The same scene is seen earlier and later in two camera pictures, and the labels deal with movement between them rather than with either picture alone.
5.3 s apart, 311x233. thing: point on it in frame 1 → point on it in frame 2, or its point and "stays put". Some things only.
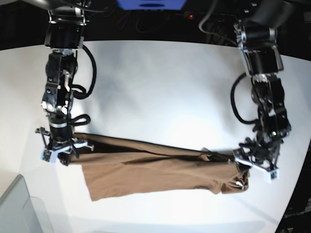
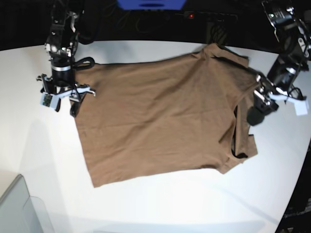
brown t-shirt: x=115 y=168 → x=167 y=115
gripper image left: x=60 y=139 → x=62 y=83
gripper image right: x=262 y=154 → x=266 y=92
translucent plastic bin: x=20 y=213 stays put
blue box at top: x=151 y=5 stays put
